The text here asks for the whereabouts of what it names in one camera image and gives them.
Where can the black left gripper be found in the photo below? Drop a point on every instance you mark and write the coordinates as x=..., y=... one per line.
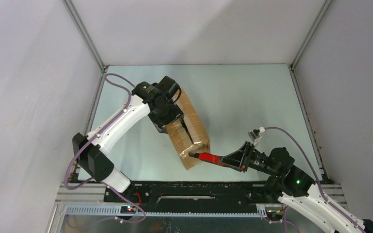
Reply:
x=176, y=114

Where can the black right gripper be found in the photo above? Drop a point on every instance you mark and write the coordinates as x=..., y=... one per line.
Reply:
x=234, y=160

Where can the red black utility knife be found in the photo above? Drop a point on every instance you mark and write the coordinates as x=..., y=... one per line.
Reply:
x=207, y=157

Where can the brown cardboard express box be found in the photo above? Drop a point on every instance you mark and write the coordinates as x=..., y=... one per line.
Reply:
x=188, y=134

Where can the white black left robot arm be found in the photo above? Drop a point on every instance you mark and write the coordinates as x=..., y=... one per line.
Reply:
x=91, y=150

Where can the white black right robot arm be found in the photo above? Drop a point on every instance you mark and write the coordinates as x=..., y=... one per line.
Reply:
x=294, y=188

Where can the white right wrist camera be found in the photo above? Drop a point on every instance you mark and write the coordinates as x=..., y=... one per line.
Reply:
x=255, y=134

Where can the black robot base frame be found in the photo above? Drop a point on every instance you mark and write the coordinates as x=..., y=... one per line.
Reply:
x=181, y=198

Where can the aluminium left corner post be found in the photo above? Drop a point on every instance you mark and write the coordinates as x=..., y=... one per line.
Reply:
x=77, y=20

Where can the aluminium corner post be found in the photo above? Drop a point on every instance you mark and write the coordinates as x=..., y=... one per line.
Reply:
x=311, y=32
x=77, y=20

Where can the aluminium right corner post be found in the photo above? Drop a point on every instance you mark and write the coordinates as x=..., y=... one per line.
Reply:
x=311, y=32

